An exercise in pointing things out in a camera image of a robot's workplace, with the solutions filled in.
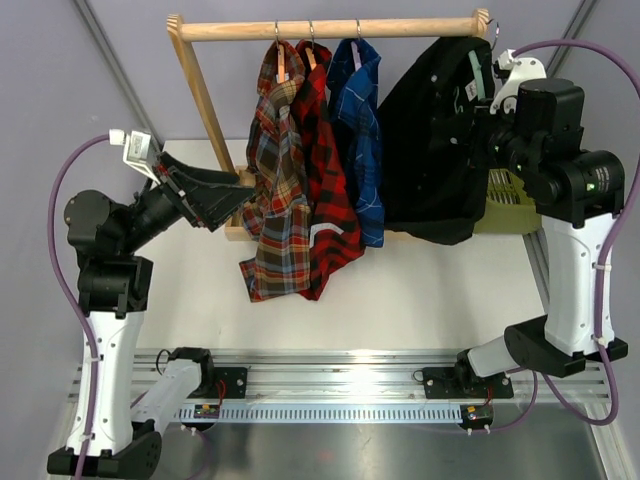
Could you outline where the mint green hanger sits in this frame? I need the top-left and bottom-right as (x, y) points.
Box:
(464, 18), (500, 102)

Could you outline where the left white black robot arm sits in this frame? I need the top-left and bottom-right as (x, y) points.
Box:
(47, 152), (254, 479)

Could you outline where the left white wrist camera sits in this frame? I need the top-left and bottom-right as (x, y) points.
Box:
(108, 129), (159, 183)

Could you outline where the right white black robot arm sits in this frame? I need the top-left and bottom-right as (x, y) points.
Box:
(421, 78), (628, 399)

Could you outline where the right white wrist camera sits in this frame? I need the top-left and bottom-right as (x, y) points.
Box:
(489, 49), (546, 115)

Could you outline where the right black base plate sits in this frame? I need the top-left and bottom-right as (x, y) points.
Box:
(421, 366), (514, 400)

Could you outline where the green plastic basket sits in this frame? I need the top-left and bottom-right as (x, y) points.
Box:
(474, 169), (541, 235)

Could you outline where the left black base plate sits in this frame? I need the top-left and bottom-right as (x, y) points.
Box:
(195, 367), (248, 400)

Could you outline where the wooden hanger of red shirt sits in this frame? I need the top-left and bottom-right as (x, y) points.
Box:
(305, 19), (317, 70)

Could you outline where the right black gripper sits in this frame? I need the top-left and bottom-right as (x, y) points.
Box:
(461, 98), (540, 181)

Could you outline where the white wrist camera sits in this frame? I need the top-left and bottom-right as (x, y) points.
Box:
(489, 49), (546, 115)
(108, 129), (159, 183)

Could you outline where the wooden hanger of brown shirt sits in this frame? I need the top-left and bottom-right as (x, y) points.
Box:
(274, 20), (288, 84)

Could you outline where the red black plaid shirt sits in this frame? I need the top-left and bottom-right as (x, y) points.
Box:
(292, 40), (365, 301)

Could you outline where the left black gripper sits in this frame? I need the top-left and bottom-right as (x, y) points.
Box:
(120, 151), (256, 254)

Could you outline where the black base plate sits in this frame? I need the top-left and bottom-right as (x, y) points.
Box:
(421, 366), (514, 400)
(195, 367), (248, 400)

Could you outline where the blue plaid shirt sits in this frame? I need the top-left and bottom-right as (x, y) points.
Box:
(327, 39), (385, 248)

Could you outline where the lilac hanger of blue shirt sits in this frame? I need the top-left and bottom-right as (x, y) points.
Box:
(351, 18), (362, 71)

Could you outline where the aluminium mounting rail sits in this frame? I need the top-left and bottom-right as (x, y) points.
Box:
(67, 349), (612, 425)

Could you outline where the wooden clothes rack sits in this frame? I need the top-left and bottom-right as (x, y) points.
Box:
(167, 7), (494, 242)

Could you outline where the brown plaid shirt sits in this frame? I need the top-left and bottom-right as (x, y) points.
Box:
(240, 40), (311, 302)

